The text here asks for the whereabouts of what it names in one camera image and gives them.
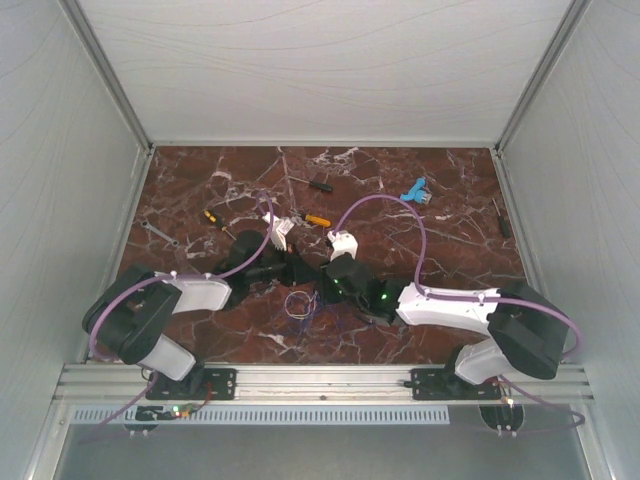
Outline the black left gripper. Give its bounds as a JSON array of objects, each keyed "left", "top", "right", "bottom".
[{"left": 248, "top": 242, "right": 319, "bottom": 288}]

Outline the white wire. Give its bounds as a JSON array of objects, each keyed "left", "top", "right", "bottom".
[{"left": 284, "top": 292, "right": 316, "bottom": 321}]

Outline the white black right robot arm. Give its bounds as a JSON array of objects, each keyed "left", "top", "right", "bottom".
[{"left": 319, "top": 254, "right": 569, "bottom": 398}]

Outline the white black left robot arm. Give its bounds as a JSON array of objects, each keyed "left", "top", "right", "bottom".
[{"left": 82, "top": 230, "right": 319, "bottom": 398}]

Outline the black yellow screwdriver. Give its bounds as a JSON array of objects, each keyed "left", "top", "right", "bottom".
[{"left": 203, "top": 210, "right": 237, "bottom": 241}]

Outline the blue plastic connector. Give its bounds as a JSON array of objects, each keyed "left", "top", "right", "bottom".
[{"left": 399, "top": 177, "right": 432, "bottom": 204}]

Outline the silver wrench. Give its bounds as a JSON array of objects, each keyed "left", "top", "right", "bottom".
[{"left": 141, "top": 221, "right": 180, "bottom": 246}]

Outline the small black screwdriver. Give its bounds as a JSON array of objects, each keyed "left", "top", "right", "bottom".
[{"left": 492, "top": 198, "right": 512, "bottom": 239}]

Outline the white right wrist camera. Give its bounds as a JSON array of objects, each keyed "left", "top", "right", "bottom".
[{"left": 327, "top": 230, "right": 358, "bottom": 261}]

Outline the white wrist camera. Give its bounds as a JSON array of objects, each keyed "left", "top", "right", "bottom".
[
  {"left": 327, "top": 230, "right": 358, "bottom": 261},
  {"left": 262, "top": 212, "right": 295, "bottom": 251}
]

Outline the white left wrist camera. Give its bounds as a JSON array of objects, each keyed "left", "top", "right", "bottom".
[{"left": 262, "top": 212, "right": 295, "bottom": 251}]

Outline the yellow handled screwdriver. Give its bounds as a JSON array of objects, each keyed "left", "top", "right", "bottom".
[{"left": 295, "top": 212, "right": 332, "bottom": 228}]

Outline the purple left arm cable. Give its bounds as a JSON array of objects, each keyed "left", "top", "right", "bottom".
[{"left": 77, "top": 190, "right": 276, "bottom": 444}]

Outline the black handled screwdriver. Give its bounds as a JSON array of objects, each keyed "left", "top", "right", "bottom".
[{"left": 290, "top": 176, "right": 333, "bottom": 193}]

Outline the black right mount plate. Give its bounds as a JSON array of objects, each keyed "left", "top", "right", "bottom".
[{"left": 399, "top": 368, "right": 475, "bottom": 401}]

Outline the black mount plate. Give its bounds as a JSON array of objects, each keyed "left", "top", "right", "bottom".
[
  {"left": 399, "top": 368, "right": 475, "bottom": 401},
  {"left": 145, "top": 366, "right": 237, "bottom": 401}
]

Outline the black left mount plate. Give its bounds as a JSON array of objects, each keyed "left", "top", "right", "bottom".
[{"left": 145, "top": 366, "right": 237, "bottom": 401}]

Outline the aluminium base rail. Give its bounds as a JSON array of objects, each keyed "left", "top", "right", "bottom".
[{"left": 53, "top": 363, "right": 594, "bottom": 404}]

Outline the grey slotted cable duct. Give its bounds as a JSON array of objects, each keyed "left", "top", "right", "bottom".
[{"left": 69, "top": 404, "right": 451, "bottom": 426}]

